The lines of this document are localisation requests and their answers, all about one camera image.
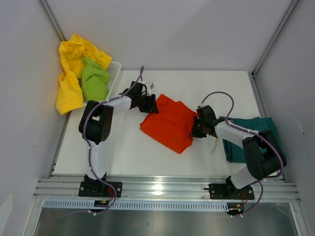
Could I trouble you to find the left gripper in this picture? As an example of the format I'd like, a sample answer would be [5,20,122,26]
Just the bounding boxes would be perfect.
[137,94,159,114]

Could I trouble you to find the orange shorts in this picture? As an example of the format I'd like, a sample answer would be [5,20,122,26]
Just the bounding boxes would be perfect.
[140,94,197,154]

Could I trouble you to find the teal green shorts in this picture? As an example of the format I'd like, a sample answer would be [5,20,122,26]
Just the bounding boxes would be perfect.
[211,116,287,163]

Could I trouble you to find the lime green shorts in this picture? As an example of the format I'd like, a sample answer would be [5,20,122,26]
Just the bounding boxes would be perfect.
[81,57,111,106]

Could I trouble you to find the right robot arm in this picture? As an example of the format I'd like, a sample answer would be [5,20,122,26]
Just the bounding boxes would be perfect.
[190,105,287,199]

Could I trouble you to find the yellow shorts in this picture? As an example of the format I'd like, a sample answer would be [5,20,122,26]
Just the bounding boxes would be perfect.
[56,34,112,116]

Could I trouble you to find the white plastic basket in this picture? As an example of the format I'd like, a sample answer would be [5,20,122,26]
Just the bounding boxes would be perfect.
[82,60,123,109]

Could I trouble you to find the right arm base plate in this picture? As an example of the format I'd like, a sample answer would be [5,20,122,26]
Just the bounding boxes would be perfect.
[209,183,254,200]

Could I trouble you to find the aluminium mounting rail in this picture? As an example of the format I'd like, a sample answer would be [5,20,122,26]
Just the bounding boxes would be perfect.
[33,175,301,203]

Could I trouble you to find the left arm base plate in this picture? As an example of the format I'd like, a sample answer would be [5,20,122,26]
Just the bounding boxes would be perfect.
[78,181,123,198]

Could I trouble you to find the left aluminium frame post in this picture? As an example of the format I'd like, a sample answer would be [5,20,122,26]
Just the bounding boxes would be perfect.
[38,0,66,42]

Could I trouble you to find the aluminium frame post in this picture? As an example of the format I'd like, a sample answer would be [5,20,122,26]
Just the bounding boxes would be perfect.
[251,0,302,80]
[38,0,66,42]

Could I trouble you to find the slotted cable duct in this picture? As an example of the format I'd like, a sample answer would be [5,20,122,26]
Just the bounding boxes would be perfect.
[43,199,229,212]

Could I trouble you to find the right aluminium frame post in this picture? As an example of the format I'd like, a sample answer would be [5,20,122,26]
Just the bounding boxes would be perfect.
[251,0,302,80]

